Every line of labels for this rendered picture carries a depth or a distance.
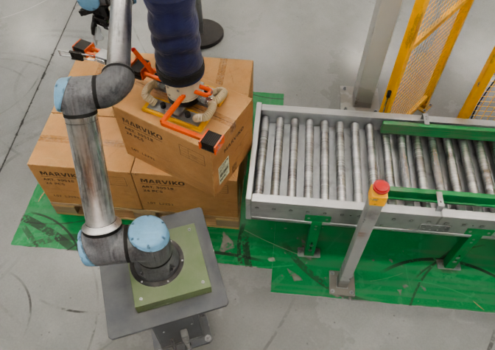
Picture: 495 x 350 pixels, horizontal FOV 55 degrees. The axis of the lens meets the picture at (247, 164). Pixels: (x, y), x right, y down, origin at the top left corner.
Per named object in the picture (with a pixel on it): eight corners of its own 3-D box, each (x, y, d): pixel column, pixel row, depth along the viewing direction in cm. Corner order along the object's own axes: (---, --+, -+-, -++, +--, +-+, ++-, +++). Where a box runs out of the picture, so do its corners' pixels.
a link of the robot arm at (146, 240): (173, 265, 190) (168, 245, 176) (130, 270, 188) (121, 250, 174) (171, 232, 199) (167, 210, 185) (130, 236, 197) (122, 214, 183)
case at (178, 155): (252, 147, 273) (253, 98, 241) (215, 197, 252) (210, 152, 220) (168, 109, 291) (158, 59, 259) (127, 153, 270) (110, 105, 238)
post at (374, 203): (347, 278, 282) (387, 185, 202) (348, 289, 278) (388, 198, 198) (336, 277, 283) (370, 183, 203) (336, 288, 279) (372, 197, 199)
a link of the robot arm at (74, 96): (127, 271, 182) (93, 79, 153) (81, 275, 180) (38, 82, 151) (131, 249, 196) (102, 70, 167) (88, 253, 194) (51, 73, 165)
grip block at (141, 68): (153, 69, 239) (151, 60, 234) (142, 81, 234) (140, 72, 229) (139, 64, 241) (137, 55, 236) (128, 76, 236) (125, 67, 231)
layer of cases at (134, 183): (253, 102, 350) (253, 60, 318) (238, 217, 291) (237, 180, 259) (95, 91, 357) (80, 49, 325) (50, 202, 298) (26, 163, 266)
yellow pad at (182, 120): (211, 119, 232) (210, 112, 228) (201, 133, 226) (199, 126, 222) (152, 97, 241) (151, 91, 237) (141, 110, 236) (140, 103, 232)
